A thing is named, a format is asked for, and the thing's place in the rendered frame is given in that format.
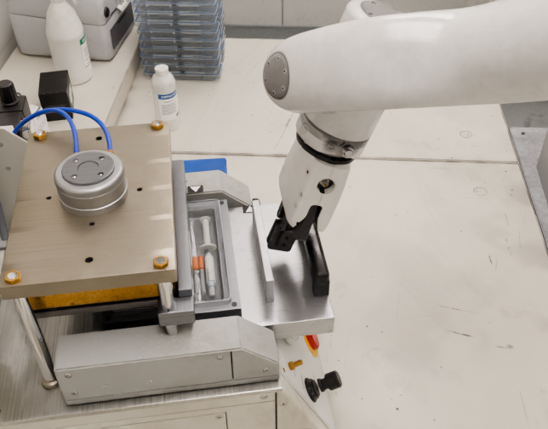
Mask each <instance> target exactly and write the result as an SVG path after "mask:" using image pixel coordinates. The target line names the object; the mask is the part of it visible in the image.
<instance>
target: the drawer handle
mask: <svg viewBox="0 0 548 429"><path fill-rule="evenodd" d="M303 242H304V245H305V251H306V255H307V259H308V263H309V267H310V270H311V276H312V280H313V283H312V292H313V295H314V297H317V296H324V295H329V285H330V280H329V270H328V265H327V261H326V259H325V255H324V252H323V246H322V243H321V239H320V237H319V233H318V230H317V227H316V223H315V220H314V221H313V223H312V226H311V229H310V232H309V235H308V238H307V239H306V241H303Z"/></svg>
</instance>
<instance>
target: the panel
mask: <svg viewBox="0 0 548 429"><path fill-rule="evenodd" d="M275 340H276V345H277V354H278V359H279V368H280V373H281V375H282V376H283V378H284V379H285V380H286V381H287V382H288V383H289V385H291V387H293V389H294V390H295V391H296V392H297V393H298V394H299V395H300V397H301V398H302V399H303V400H304V401H305V402H306V404H307V405H308V406H309V407H310V408H311V409H312V411H313V412H314V413H315V414H316V415H317V416H318V418H319V419H320V420H321V421H322V422H323V423H324V425H325V426H326V427H327V428H328V429H336V427H335V423H334V416H333V412H332V409H331V404H330V401H329V396H328V390H327V389H326V391H325V392H321V390H320V388H319V387H318V388H319V391H320V396H319V399H316V400H315V399H314V398H313V396H312V395H311V392H310V390H309V387H308V383H307V381H308V380H309V379H310V378H312V379H313V380H314V381H315V382H316V383H317V379H319V378H321V379H322V378H324V374H323V367H322V364H321V359H320V356H319V352H318V349H316V350H313V349H312V348H311V346H310V344H309V342H308V340H307V339H306V336H305V335H304V336H299V339H298V340H297V342H296V343H295V344H293V345H289V344H288V343H287V342H286V341H285V339H284V338H282V339H275ZM317 385H318V384H317Z"/></svg>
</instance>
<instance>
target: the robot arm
mask: <svg viewBox="0 0 548 429"><path fill-rule="evenodd" d="M263 84H264V88H265V91H266V93H267V95H268V96H269V98H270V99H271V100H272V101H273V103H274V104H276V105H277V106H279V107H280V108H282V109H283V110H285V111H288V112H294V113H300V115H299V117H298V120H297V122H296V130H297V131H296V139H295V141H294V143H293V145H292V146H291V148H290V150H289V152H288V155H287V157H286V159H285V161H284V163H283V166H282V169H281V172H280V175H279V188H280V192H281V196H282V201H281V203H280V205H279V208H278V211H277V218H279V219H275V220H274V223H273V225H272V227H271V229H270V232H269V234H268V236H267V238H266V242H267V247H268V249H273V250H279V251H284V252H289V251H290V250H291V248H292V247H293V245H294V242H295V240H300V241H306V239H307V238H308V235H309V232H310V229H311V226H312V223H313V221H314V220H315V223H316V227H317V230H318V231H319V232H323V231H325V229H326V228H327V226H328V223H329V222H330V220H331V218H332V216H333V214H334V211H335V209H336V207H337V205H338V202H339V200H340V197H341V195H342V192H343V191H344V188H345V183H346V181H347V178H348V175H349V172H350V169H351V162H353V161H354V160H355V158H357V157H360V156H361V155H362V152H363V150H364V149H365V147H366V145H367V144H368V141H369V139H370V137H371V135H372V133H373V132H374V129H375V128H376V126H377V124H378V122H379V120H380V118H381V116H382V114H383V112H384V110H391V109H408V108H425V107H441V106H474V105H492V104H507V103H521V102H534V101H545V100H548V0H499V1H495V2H491V3H485V4H482V5H477V6H473V7H468V8H462V9H445V10H432V11H422V12H412V13H403V12H401V11H399V10H397V9H395V8H393V7H392V6H389V5H387V4H384V3H381V2H377V1H374V0H352V1H351V2H349V3H348V4H347V6H346V8H345V11H344V13H343V15H342V17H341V20H340V23H337V24H333V25H330V26H324V27H321V28H317V29H315V30H311V31H306V32H302V33H300V34H297V35H294V36H292V37H289V38H287V39H286V40H284V41H282V42H280V43H279V44H278V45H277V46H276V47H275V48H274V49H273V50H272V51H271V52H270V53H269V55H268V56H267V58H266V61H265V64H264V68H263ZM297 221H298V222H297Z"/></svg>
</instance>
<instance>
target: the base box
mask: <svg viewBox="0 0 548 429"><path fill-rule="evenodd" d="M280 375H281V373H280ZM281 381H282V385H283V391H282V392H272V393H265V394H258V395H251V396H244V397H237V398H224V399H217V400H210V401H203V402H195V403H183V404H176V405H169V406H162V407H155V408H148V409H135V410H128V411H121V412H114V413H107V414H100V415H87V416H80V417H72V418H65V419H58V420H46V421H39V422H32V423H25V424H18V425H11V426H0V429H328V428H327V427H326V426H325V425H324V423H323V422H322V421H321V420H320V419H319V418H318V416H317V415H316V414H315V413H314V412H313V411H312V409H311V408H310V407H309V406H308V405H307V404H306V402H305V401H304V400H303V399H302V398H301V397H300V395H299V394H298V393H297V392H296V391H295V390H294V389H293V387H291V385H289V383H288V382H287V381H286V380H285V379H284V378H283V376H282V375H281Z"/></svg>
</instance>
